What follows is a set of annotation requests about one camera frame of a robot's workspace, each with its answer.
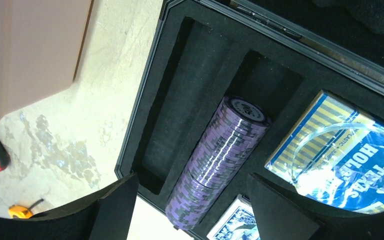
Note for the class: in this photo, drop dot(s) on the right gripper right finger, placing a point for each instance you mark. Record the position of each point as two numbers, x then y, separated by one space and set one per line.
282 214

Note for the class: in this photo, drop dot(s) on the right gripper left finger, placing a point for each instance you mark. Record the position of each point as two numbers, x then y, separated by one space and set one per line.
103 215

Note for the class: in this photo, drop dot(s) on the purple chip stack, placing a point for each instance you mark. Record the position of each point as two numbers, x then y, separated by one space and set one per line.
232 134
189 202

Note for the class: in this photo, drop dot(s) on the texas holdem card box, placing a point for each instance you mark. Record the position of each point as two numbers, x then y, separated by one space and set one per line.
334 155

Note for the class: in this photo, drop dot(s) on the black poker set case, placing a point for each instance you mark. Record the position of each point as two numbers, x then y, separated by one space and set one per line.
276 54

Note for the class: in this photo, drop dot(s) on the blue card deck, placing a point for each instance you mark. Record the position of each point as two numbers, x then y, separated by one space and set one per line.
237 222

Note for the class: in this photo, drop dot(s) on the yellow tape measure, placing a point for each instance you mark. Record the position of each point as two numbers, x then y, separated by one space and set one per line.
22 212

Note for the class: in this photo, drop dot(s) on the pink plastic storage box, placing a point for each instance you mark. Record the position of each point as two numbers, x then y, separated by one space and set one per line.
40 46

